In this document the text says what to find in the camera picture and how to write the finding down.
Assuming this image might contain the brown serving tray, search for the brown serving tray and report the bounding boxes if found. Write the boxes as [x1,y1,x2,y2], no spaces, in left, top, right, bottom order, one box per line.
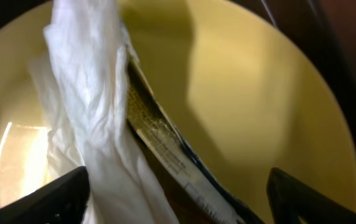
[0,1,356,223]

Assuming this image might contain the white napkin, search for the white napkin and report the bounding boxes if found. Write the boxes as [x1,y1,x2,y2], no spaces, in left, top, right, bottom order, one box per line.
[29,0,178,223]

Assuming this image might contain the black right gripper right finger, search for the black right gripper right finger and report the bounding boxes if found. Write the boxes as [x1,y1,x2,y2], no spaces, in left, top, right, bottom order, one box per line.
[267,167,356,224]

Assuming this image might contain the yellow plate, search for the yellow plate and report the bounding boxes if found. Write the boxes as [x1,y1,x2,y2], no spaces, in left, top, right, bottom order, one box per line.
[0,1,356,223]

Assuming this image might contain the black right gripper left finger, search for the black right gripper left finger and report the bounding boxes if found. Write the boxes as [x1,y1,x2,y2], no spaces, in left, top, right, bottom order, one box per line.
[0,166,90,224]

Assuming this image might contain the green chopstick wrapper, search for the green chopstick wrapper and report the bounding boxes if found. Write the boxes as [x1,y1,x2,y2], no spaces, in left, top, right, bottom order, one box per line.
[126,45,262,224]

